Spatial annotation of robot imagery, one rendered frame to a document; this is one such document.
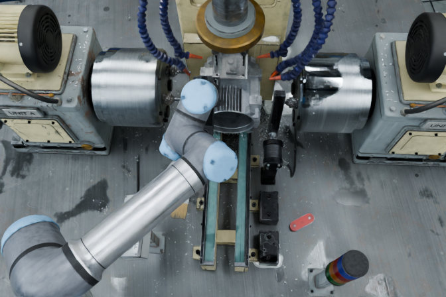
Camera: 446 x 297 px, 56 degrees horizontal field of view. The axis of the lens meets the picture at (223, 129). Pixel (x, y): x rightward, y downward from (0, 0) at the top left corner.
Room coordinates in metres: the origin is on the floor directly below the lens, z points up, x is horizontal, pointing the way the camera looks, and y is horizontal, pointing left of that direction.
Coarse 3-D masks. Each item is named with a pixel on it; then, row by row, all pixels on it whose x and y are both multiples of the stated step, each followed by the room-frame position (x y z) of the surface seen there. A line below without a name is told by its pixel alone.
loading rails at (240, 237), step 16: (240, 144) 0.54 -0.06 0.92; (240, 160) 0.49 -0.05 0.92; (256, 160) 0.52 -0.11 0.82; (240, 176) 0.43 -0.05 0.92; (208, 192) 0.39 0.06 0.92; (240, 192) 0.38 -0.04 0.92; (208, 208) 0.34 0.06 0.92; (240, 208) 0.33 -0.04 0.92; (256, 208) 0.35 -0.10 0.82; (208, 224) 0.29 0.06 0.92; (240, 224) 0.28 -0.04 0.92; (208, 240) 0.24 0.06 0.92; (224, 240) 0.25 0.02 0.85; (240, 240) 0.23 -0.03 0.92; (192, 256) 0.21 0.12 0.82; (208, 256) 0.19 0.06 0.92; (240, 256) 0.19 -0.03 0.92; (256, 256) 0.20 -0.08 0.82
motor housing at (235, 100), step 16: (208, 64) 0.77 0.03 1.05; (256, 64) 0.76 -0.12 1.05; (256, 80) 0.70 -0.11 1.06; (224, 96) 0.63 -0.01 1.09; (240, 96) 0.63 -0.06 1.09; (224, 112) 0.65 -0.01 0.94; (240, 112) 0.58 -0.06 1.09; (256, 112) 0.59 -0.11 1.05; (224, 128) 0.59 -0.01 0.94; (240, 128) 0.59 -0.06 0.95
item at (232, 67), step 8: (224, 56) 0.76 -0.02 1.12; (232, 56) 0.76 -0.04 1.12; (240, 56) 0.75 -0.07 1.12; (224, 64) 0.73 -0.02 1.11; (232, 64) 0.72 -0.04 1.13; (240, 64) 0.72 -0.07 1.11; (216, 72) 0.70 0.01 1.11; (224, 72) 0.70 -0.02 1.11; (232, 72) 0.69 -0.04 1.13; (240, 72) 0.70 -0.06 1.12; (224, 80) 0.66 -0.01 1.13; (232, 80) 0.66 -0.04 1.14; (240, 80) 0.65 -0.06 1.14; (240, 88) 0.66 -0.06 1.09
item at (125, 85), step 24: (120, 48) 0.79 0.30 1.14; (144, 48) 0.79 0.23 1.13; (96, 72) 0.70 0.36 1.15; (120, 72) 0.69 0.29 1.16; (144, 72) 0.68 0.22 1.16; (168, 72) 0.74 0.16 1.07; (96, 96) 0.64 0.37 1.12; (120, 96) 0.63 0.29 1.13; (144, 96) 0.62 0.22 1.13; (168, 96) 0.65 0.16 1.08; (120, 120) 0.59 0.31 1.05; (144, 120) 0.58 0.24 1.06; (168, 120) 0.63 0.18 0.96
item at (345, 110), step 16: (320, 64) 0.68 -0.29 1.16; (336, 64) 0.67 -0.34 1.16; (352, 64) 0.67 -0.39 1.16; (368, 64) 0.68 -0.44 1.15; (304, 80) 0.63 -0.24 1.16; (320, 80) 0.62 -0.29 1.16; (336, 80) 0.62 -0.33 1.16; (352, 80) 0.62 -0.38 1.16; (368, 80) 0.62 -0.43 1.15; (304, 96) 0.59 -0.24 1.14; (320, 96) 0.58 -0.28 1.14; (336, 96) 0.58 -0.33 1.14; (352, 96) 0.58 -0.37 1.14; (368, 96) 0.58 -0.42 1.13; (304, 112) 0.55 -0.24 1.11; (320, 112) 0.55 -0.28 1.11; (336, 112) 0.55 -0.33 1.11; (352, 112) 0.54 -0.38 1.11; (368, 112) 0.54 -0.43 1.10; (304, 128) 0.53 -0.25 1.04; (320, 128) 0.53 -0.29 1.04; (336, 128) 0.52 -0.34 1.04; (352, 128) 0.52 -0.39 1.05
